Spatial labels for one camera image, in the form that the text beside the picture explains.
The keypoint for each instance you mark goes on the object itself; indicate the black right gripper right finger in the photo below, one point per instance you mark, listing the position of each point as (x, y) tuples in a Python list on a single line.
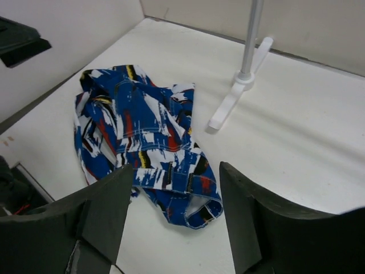
[(270, 234)]

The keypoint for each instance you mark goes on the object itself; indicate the white clothes rack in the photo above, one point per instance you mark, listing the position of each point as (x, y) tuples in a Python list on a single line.
[(245, 77)]

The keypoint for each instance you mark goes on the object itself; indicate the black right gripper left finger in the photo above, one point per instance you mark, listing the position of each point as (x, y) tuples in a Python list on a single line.
[(80, 233)]

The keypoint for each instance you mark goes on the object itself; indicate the blue patterned trousers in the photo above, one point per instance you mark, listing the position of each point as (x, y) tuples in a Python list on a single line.
[(122, 117)]

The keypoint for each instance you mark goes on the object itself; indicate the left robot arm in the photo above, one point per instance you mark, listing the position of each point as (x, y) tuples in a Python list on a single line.
[(20, 42)]

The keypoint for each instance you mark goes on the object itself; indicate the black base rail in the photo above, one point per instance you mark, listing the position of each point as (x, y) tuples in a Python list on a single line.
[(20, 193)]

